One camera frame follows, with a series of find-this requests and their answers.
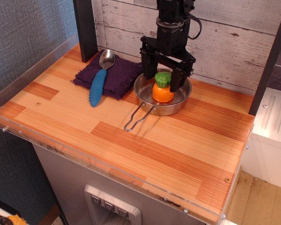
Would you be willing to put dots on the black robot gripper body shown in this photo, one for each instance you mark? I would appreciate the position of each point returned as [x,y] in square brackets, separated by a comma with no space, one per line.
[170,44]

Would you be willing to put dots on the orange object bottom left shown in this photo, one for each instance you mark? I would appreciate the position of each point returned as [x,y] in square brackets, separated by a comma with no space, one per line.
[16,220]

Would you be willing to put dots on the silver dispenser panel with buttons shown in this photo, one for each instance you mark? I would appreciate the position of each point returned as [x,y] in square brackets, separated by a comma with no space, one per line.
[106,209]

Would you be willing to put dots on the white toy sink unit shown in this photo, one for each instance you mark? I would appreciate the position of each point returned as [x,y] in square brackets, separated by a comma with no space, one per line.
[262,156]

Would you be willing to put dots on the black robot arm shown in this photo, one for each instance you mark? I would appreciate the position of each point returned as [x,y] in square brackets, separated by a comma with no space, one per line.
[172,10]

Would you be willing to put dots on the clear acrylic table guard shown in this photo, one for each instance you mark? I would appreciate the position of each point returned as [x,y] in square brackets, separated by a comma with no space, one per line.
[187,160]

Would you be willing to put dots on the dark frame post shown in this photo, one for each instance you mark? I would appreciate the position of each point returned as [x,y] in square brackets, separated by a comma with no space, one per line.
[264,80]
[86,28]

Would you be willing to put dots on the grey toy fridge cabinet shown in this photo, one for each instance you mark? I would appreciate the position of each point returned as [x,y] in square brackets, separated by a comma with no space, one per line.
[68,180]

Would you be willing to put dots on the orange bottle with green cap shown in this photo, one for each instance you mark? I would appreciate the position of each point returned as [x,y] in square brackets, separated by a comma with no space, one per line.
[161,89]

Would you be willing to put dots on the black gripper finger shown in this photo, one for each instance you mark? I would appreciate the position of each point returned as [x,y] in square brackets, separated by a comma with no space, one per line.
[180,72]
[149,64]

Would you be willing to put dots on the dark left frame post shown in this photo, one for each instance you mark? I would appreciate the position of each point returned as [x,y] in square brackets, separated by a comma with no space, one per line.
[86,28]

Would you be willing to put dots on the dark right frame post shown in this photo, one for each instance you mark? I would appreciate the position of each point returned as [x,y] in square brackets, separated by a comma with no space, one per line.
[264,80]

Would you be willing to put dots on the blue handled metal spoon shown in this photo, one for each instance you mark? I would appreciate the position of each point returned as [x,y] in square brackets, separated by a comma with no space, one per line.
[107,60]

